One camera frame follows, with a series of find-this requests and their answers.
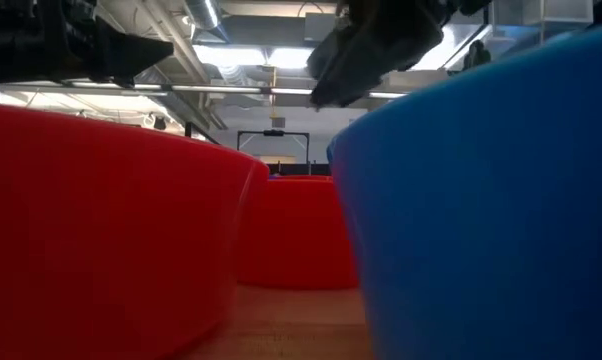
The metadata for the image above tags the blue plastic mini bowl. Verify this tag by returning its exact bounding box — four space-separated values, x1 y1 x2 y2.
327 19 602 360

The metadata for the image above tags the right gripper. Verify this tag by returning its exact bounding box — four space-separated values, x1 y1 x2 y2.
308 0 452 109

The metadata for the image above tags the round silver air duct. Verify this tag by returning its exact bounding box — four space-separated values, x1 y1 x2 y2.
183 0 230 41

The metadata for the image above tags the wooden shelf with black brackets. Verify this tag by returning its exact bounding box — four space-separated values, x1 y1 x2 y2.
184 121 225 148

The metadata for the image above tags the bright ceiling light panel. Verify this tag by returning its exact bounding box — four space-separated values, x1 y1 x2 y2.
193 43 315 70

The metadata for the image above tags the distant black gantry frame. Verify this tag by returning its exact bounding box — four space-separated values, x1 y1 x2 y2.
236 129 311 166

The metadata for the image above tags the long ceiling light strip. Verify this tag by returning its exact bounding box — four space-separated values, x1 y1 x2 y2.
0 79 407 100

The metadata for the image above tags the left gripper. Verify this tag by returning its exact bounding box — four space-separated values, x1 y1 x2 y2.
0 0 175 101

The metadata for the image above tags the grey ceiling unit box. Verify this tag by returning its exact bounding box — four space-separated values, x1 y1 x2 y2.
303 12 342 44

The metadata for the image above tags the green cactus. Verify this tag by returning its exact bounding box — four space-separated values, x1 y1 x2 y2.
462 39 493 71

